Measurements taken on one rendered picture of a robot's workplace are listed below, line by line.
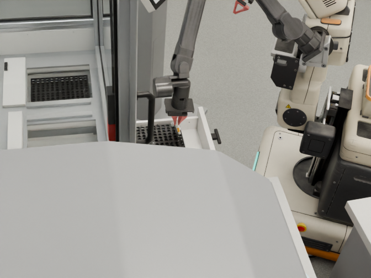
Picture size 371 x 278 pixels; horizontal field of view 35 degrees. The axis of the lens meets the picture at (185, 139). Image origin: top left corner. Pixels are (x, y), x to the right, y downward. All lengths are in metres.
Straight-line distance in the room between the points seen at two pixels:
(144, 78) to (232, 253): 2.41
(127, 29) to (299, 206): 1.79
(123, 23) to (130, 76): 0.14
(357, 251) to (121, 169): 1.60
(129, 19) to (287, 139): 2.02
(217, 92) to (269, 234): 2.81
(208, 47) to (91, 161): 3.22
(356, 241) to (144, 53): 1.46
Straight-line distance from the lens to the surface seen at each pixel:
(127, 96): 1.31
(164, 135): 2.18
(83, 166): 0.88
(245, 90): 3.75
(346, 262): 2.46
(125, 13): 1.16
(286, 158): 3.00
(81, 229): 0.81
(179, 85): 1.99
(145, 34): 3.01
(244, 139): 3.44
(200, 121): 2.20
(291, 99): 2.50
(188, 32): 1.99
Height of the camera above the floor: 2.44
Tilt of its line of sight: 46 degrees down
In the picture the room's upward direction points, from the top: 6 degrees clockwise
